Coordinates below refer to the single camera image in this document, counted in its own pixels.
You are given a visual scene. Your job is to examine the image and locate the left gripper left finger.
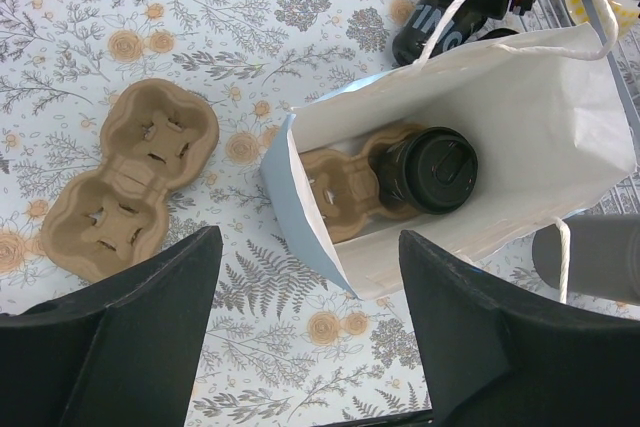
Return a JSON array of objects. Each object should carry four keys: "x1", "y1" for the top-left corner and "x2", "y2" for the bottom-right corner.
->
[{"x1": 1, "y1": 226, "x2": 223, "y2": 426}]

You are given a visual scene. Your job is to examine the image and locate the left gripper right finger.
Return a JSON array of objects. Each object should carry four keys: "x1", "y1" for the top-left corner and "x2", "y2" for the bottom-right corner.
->
[{"x1": 399, "y1": 230, "x2": 639, "y2": 426}]

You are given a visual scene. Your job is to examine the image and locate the black coffee cup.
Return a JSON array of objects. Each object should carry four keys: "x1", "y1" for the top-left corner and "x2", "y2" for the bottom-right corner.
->
[
  {"x1": 392, "y1": 0, "x2": 487, "y2": 66},
  {"x1": 373, "y1": 134, "x2": 424, "y2": 211}
]

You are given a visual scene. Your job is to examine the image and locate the light blue paper bag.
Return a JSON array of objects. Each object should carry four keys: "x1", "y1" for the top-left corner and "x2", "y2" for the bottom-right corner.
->
[{"x1": 261, "y1": 0, "x2": 636, "y2": 299}]

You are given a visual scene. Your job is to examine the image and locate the black coffee cup lid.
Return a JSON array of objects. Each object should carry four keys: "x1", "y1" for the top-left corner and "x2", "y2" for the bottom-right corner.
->
[{"x1": 393, "y1": 128, "x2": 478, "y2": 215}]

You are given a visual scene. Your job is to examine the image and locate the single brown cup carrier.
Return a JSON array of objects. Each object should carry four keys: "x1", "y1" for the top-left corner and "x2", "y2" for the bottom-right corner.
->
[{"x1": 300, "y1": 123, "x2": 425, "y2": 244}]

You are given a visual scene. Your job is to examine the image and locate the stack of black lids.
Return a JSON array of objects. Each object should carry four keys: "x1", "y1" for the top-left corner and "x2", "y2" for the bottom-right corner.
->
[{"x1": 477, "y1": 27, "x2": 518, "y2": 41}]

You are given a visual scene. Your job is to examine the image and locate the yellow patterned bowl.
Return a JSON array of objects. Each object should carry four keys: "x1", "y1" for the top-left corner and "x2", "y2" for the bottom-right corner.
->
[{"x1": 567, "y1": 0, "x2": 640, "y2": 41}]

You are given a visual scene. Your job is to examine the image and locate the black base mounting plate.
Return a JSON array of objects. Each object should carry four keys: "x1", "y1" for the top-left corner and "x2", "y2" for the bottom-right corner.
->
[{"x1": 342, "y1": 409, "x2": 434, "y2": 427}]

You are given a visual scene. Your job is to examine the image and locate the grey cup with straws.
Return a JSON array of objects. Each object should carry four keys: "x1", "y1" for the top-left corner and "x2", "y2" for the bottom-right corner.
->
[{"x1": 532, "y1": 214, "x2": 639, "y2": 305}]

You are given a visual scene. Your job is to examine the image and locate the brown cardboard cup sleeves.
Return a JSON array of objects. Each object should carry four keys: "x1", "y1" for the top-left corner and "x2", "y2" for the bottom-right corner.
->
[{"x1": 40, "y1": 79, "x2": 220, "y2": 282}]

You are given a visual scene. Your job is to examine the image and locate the white wire dish rack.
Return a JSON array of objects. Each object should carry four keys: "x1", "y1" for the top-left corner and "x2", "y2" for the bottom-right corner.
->
[{"x1": 535, "y1": 0, "x2": 639, "y2": 215}]

